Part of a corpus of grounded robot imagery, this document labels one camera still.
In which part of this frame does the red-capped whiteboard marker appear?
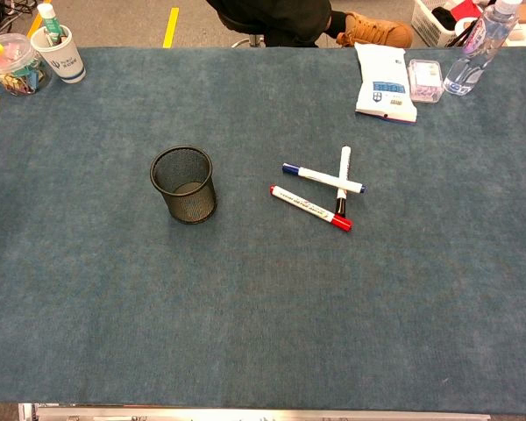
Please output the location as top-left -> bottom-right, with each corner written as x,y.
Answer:
269,184 -> 354,232

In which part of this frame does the blue-capped whiteboard marker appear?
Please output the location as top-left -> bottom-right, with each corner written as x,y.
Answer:
281,162 -> 368,195

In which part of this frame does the black cylindrical cup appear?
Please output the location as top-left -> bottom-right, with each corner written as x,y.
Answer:
149,145 -> 218,225

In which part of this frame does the black-capped whiteboard marker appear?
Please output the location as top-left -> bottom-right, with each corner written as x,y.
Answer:
334,146 -> 352,217

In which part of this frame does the blue felt table mat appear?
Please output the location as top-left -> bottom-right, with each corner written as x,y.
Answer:
0,46 -> 526,416

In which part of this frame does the chrome stool base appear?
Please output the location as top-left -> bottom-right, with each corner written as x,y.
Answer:
231,34 -> 267,48

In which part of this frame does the white tissue pack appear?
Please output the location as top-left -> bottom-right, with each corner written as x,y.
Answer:
354,42 -> 418,125

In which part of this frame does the person in black clothes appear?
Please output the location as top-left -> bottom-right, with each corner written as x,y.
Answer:
204,0 -> 334,48

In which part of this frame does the small clear plastic box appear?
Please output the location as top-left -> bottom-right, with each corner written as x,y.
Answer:
407,58 -> 444,104

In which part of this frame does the tan suede shoe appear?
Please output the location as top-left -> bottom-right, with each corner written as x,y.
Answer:
335,11 -> 415,49

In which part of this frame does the white paper cup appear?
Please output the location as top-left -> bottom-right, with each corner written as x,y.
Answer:
30,25 -> 87,84

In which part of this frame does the white plastic basket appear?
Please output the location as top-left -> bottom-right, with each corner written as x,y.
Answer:
410,0 -> 487,48

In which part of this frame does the clear water bottle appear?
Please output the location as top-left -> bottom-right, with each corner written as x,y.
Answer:
443,0 -> 523,96

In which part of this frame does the clear jar of clips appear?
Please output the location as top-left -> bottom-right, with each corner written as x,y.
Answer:
0,32 -> 53,97

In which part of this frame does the white green glue tube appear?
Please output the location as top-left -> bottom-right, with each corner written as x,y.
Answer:
36,3 -> 63,45

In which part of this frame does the aluminium frame rail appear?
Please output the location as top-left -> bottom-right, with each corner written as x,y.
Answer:
18,402 -> 492,421

